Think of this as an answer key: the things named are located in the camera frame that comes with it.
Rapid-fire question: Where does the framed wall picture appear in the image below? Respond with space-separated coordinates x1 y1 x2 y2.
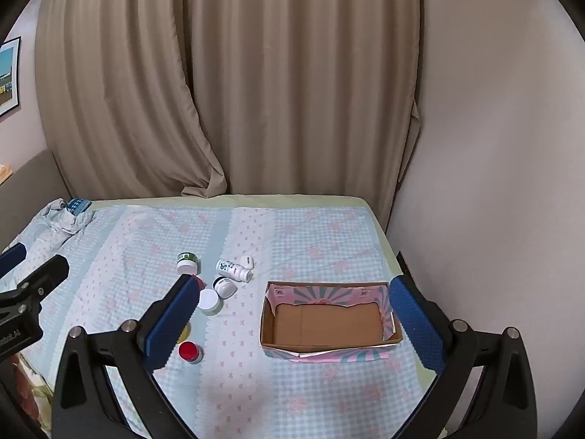
0 37 22 122

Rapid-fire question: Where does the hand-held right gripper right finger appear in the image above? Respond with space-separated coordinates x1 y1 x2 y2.
388 251 539 439

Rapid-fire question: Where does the white pill bottle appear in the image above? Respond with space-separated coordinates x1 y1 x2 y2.
216 258 253 283

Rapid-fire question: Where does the green lid jar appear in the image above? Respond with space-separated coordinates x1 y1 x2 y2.
176 251 200 275

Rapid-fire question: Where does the crumpled pale blue cloth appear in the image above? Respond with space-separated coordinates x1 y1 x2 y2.
39 199 97 237

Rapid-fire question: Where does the grey upholstered headboard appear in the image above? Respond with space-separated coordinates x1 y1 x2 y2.
0 149 69 252

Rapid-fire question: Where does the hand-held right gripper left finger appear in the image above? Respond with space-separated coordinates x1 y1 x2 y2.
51 274 204 439

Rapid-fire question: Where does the red round lid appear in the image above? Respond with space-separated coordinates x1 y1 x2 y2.
178 341 203 365

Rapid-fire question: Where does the black and white jar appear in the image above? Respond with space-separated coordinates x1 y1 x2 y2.
212 276 237 298

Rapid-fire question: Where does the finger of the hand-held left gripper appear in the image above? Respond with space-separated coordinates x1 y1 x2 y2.
0 243 28 279
16 255 69 300

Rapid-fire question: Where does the white lid jar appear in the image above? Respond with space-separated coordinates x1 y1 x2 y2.
197 288 222 317

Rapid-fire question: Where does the pink striped cardboard box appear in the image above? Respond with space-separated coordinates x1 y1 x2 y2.
260 280 404 363

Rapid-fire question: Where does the blue checkered blanket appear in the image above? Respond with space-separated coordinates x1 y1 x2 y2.
0 203 428 439

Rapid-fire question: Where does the beige curtain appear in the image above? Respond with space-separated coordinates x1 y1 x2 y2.
35 0 228 198
183 0 421 234

